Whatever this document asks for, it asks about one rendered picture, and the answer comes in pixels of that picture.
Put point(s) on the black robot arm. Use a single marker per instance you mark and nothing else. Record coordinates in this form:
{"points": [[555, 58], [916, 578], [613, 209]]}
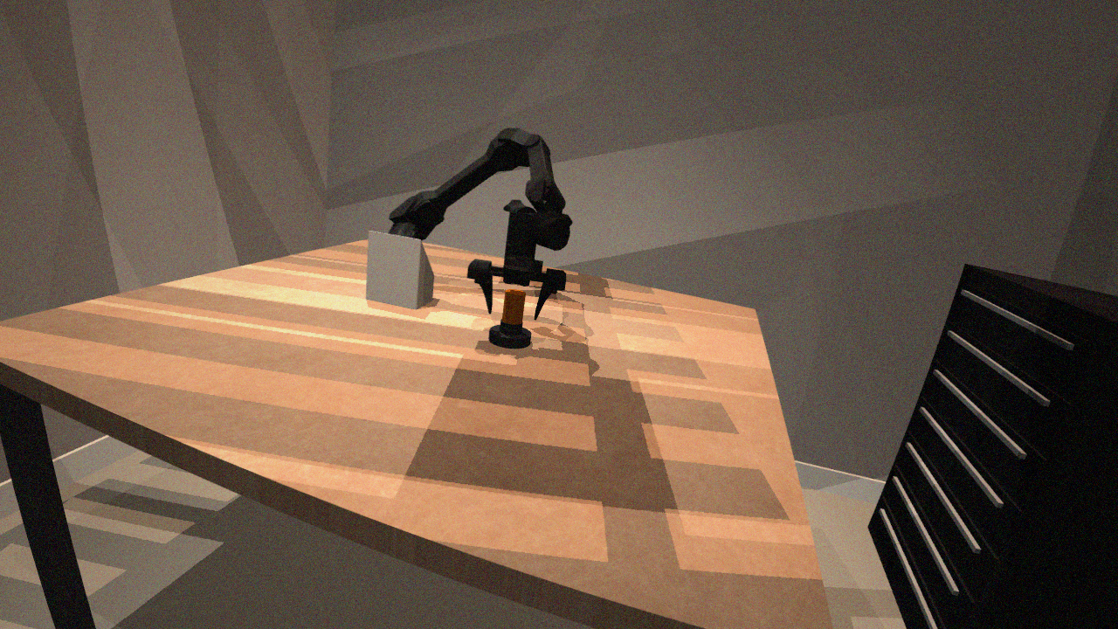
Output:
{"points": [[418, 215]]}

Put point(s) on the grey round pedestal with d-shaped shaft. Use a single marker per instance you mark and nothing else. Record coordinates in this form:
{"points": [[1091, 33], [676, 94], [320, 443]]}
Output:
{"points": [[509, 336]]}

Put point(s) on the orange knob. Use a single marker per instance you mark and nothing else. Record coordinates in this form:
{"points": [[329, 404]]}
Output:
{"points": [[513, 308]]}

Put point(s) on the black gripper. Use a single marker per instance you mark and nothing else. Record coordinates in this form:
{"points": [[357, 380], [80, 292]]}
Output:
{"points": [[482, 272]]}

